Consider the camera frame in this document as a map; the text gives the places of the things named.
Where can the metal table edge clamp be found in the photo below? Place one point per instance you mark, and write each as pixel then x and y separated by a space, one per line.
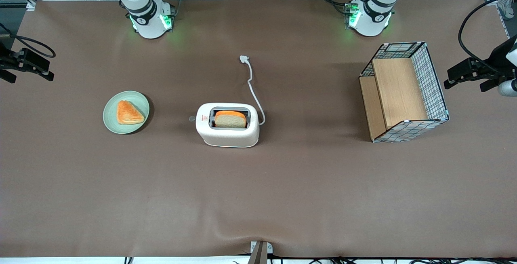
pixel 260 252

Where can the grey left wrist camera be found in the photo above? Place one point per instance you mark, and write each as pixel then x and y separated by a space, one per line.
pixel 508 88

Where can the orange triangular pastry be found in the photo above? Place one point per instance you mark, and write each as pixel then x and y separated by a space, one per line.
pixel 128 113

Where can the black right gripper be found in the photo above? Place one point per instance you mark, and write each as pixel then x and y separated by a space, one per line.
pixel 5 62

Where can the pale green round plate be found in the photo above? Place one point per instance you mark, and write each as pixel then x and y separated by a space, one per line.
pixel 111 118

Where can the toast slice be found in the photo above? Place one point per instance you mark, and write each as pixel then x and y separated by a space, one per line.
pixel 230 120

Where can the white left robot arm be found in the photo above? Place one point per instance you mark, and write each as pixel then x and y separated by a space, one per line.
pixel 373 9

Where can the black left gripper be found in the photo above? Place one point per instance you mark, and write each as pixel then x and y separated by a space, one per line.
pixel 495 62

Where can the white two-slot toaster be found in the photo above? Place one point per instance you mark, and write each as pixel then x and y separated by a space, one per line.
pixel 228 136

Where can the wooden board insert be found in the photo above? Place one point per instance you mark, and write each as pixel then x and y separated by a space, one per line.
pixel 398 90

